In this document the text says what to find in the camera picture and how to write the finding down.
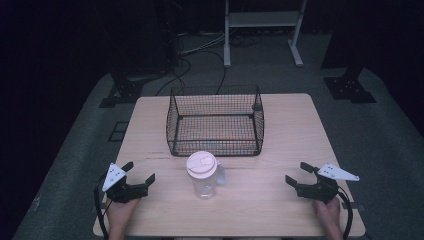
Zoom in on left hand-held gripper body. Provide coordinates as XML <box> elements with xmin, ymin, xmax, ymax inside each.
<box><xmin>101</xmin><ymin>162</ymin><xmax>150</xmax><ymax>204</ymax></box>

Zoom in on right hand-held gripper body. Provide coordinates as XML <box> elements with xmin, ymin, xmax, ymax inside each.
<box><xmin>294</xmin><ymin>162</ymin><xmax>361</xmax><ymax>204</ymax></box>

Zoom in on clear cup with pink lid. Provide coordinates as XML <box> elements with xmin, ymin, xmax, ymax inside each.
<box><xmin>185</xmin><ymin>150</ymin><xmax>226</xmax><ymax>201</ymax></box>

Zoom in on black wire mesh basket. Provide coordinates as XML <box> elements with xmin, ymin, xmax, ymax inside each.
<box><xmin>165</xmin><ymin>84</ymin><xmax>265</xmax><ymax>158</ymax></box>

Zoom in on person's left hand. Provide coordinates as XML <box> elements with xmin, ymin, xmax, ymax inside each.
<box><xmin>106</xmin><ymin>197</ymin><xmax>141</xmax><ymax>235</ymax></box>

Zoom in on person's right hand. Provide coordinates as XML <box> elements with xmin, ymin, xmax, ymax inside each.
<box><xmin>312</xmin><ymin>197</ymin><xmax>343</xmax><ymax>232</ymax></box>

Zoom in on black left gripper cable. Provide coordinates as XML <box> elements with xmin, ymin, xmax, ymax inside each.
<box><xmin>93</xmin><ymin>173</ymin><xmax>112</xmax><ymax>240</ymax></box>

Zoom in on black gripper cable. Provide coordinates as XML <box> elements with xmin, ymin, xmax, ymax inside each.
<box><xmin>93</xmin><ymin>173</ymin><xmax>112</xmax><ymax>240</ymax></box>
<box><xmin>337</xmin><ymin>186</ymin><xmax>354</xmax><ymax>240</ymax></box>

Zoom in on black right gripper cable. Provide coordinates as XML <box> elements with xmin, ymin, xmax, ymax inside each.
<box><xmin>337</xmin><ymin>186</ymin><xmax>354</xmax><ymax>240</ymax></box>

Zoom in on black stand with base plate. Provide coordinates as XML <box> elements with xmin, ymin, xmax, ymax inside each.
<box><xmin>320</xmin><ymin>0</ymin><xmax>378</xmax><ymax>105</ymax></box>
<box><xmin>98</xmin><ymin>71</ymin><xmax>145</xmax><ymax>109</ymax></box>

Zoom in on black floor cable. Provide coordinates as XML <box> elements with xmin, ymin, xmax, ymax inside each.
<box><xmin>154</xmin><ymin>49</ymin><xmax>228</xmax><ymax>97</ymax></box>

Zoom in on white floor cables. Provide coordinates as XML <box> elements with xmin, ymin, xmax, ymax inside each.
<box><xmin>178</xmin><ymin>31</ymin><xmax>228</xmax><ymax>57</ymax></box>

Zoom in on white metal desk frame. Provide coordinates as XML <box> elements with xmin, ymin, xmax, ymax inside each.
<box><xmin>223</xmin><ymin>0</ymin><xmax>308</xmax><ymax>69</ymax></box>

